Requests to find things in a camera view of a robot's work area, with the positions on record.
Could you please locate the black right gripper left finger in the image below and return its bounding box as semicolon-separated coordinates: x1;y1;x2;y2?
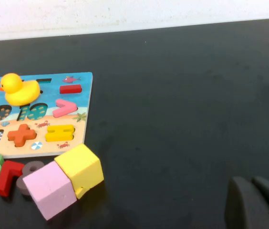
224;176;269;229

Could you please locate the colourful wooden puzzle board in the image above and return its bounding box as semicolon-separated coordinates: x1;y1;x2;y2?
0;72;93;159

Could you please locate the yellow equals sign piece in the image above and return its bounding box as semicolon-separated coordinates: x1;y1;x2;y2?
45;124;75;143

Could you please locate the pink greater-than sign piece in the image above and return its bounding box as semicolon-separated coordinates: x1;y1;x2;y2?
52;98;78;118

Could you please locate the red minus sign piece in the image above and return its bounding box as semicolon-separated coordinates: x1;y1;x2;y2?
60;84;83;94

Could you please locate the brown number eight piece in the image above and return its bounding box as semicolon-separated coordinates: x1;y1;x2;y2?
16;161;45;197

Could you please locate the orange plus sign piece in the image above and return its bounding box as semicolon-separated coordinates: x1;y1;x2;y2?
7;124;38;148

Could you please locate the red number seven piece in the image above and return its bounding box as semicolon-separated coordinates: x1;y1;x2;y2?
0;160;25;198

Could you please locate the yellow wooden cube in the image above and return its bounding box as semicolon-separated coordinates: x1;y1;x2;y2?
54;143;105;200

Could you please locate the light pink wooden cube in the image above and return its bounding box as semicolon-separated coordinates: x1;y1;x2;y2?
22;161;78;221

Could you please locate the yellow rubber duck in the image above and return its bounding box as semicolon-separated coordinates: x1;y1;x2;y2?
0;73;41;106

